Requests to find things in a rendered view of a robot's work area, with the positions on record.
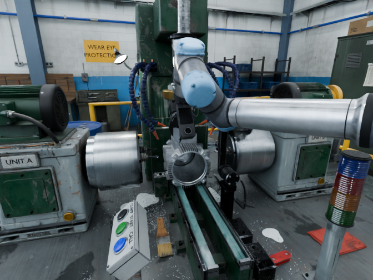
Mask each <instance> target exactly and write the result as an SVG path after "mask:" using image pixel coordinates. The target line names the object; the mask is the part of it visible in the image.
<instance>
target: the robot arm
mask: <svg viewBox="0 0 373 280"><path fill-rule="evenodd" d="M204 51H205V45H204V43H203V42H202V41H200V40H198V39H196V38H189V37H187V38H182V39H180V40H178V42H177V47H176V52H175V66H174V83H171V85H172V86H173V97H174V99H170V102H169V114H170V118H171V119H170V120H169V121H170V122H169V130H170V132H171V134H172V136H173V138H174V139H175V141H176V142H178V143H181V142H182V141H183V140H185V139H193V138H194V137H195V135H196V133H195V121H196V120H195V118H194V117H195V115H194V113H193V107H196V108H199V109H200V110H201V111H202V112H203V113H204V114H205V115H206V117H207V118H208V119H209V120H210V121H211V123H212V124H213V125H214V126H215V127H216V128H218V129H219V130H220V131H223V132H227V131H231V130H233V129H234V128H235V127H239V128H249V129H258V130H264V131H273V132H283V133H292V134H302V135H307V136H317V137H326V138H336V139H345V140H350V141H352V142H353V143H354V144H355V145H356V146H357V147H362V148H371V149H373V93H367V94H365V95H364V96H362V97H361V98H358V99H263V98H237V99H235V98H227V97H226V96H225V94H224V93H223V92H222V91H221V89H220V88H219V86H218V85H217V84H216V82H215V81H214V80H213V78H212V77H211V75H210V74H209V72H208V70H207V68H206V66H205V63H204V61H203V58H204V55H205V53H204ZM172 101H173V102H172ZM179 134H180V136H179Z"/></svg>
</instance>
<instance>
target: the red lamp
mask: <svg viewBox="0 0 373 280"><path fill-rule="evenodd" d="M365 181H366V178H364V179H356V178H350V177H347V176H343V175H342V174H340V173H339V172H337V171H336V175H335V179H334V184H333V187H334V188H335V189H336V190H337V191H339V192H341V193H344V194H348V195H352V196H359V195H361V194H362V191H363V188H364V184H365Z"/></svg>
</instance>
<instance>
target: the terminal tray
mask: <svg viewBox="0 0 373 280"><path fill-rule="evenodd" d="M171 142H172V146H173V148H174V150H175V149H177V148H178V145H179V146H180V144H181V145H182V143H183V144H184V143H185V144H186V143H189V144H190V143H193V144H195V145H196V146H197V134H196V135H195V137H194V138H193V139H185V140H183V141H182V142H181V143H178V142H176V141H175V139H174V138H173V136H172V135H171Z"/></svg>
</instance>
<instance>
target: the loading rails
mask: <svg viewBox="0 0 373 280"><path fill-rule="evenodd" d="M172 180H173V179H170V180H168V187H169V194H164V201H165V202H169V201H171V202H172V205H173V209H174V213H172V214H168V218H169V223H175V222H177V223H178V226H179V229H180V233H181V235H182V239H183V240H180V241H175V247H176V251H177V253H182V252H186V253H187V256H188V260H189V263H190V267H191V271H192V273H193V277H194V279H193V280H218V275H219V274H223V273H226V276H227V278H228V280H255V277H254V275H253V269H254V261H255V260H254V258H253V257H252V255H251V254H250V252H249V251H248V249H247V248H246V246H245V244H244V243H243V242H242V240H241V238H240V237H239V235H238V234H237V232H236V231H235V229H234V227H233V226H232V225H231V223H230V222H229V220H228V219H227V217H226V215H225V214H224V212H223V211H222V209H221V208H220V206H219V205H218V203H217V201H216V200H215V198H214V197H213V195H212V194H211V193H210V191H209V189H208V188H207V186H206V185H205V183H201V184H198V186H197V184H196V186H195V185H194V187H193V185H192V188H191V187H190V188H189V186H188V188H187V186H186V188H185V189H183V188H182V187H181V186H175V185H173V184H172ZM190 199H191V200H192V201H193V204H194V206H195V208H196V211H197V213H198V214H194V213H193V210H192V208H191V206H190V204H189V201H188V200H190ZM201 228H205V230H206V232H207V234H208V236H209V239H210V241H211V243H212V245H213V247H214V249H215V251H216V254H211V253H210V250H209V247H208V245H207V243H206V241H205V238H204V236H203V234H202V232H201Z"/></svg>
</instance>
